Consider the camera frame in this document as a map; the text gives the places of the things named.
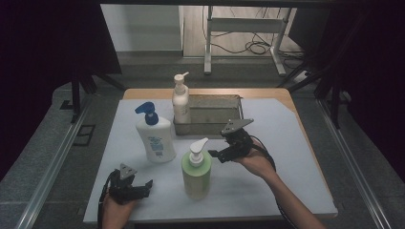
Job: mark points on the green bottle with white pump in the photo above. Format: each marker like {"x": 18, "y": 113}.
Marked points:
{"x": 196, "y": 171}

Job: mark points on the white power strip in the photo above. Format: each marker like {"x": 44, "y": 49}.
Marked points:
{"x": 302, "y": 77}

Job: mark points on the white cabinet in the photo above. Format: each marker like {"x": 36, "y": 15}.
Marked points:
{"x": 143, "y": 28}

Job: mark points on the white bottle with blue pump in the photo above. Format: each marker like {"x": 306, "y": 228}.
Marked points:
{"x": 156, "y": 136}

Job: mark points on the person's right hand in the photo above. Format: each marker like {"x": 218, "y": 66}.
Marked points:
{"x": 256, "y": 162}

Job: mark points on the aluminium rail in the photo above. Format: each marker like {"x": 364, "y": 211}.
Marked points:
{"x": 51, "y": 171}
{"x": 353, "y": 165}

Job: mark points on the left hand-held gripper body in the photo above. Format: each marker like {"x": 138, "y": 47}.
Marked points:
{"x": 122, "y": 191}

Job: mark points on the black curtain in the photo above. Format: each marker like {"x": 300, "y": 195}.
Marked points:
{"x": 38, "y": 63}
{"x": 379, "y": 79}

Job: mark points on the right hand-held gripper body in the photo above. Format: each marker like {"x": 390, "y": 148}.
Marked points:
{"x": 237, "y": 143}

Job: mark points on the black metal stand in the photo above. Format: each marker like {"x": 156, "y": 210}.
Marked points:
{"x": 334, "y": 95}
{"x": 75, "y": 95}

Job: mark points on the person's left hand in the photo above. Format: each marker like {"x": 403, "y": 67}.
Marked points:
{"x": 116, "y": 213}

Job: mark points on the cream bottle with orange label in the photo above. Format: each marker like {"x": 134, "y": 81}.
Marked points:
{"x": 181, "y": 101}

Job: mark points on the white table mat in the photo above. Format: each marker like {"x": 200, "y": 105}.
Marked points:
{"x": 254, "y": 197}

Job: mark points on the white metal desk frame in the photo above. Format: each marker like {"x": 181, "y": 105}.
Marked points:
{"x": 245, "y": 24}

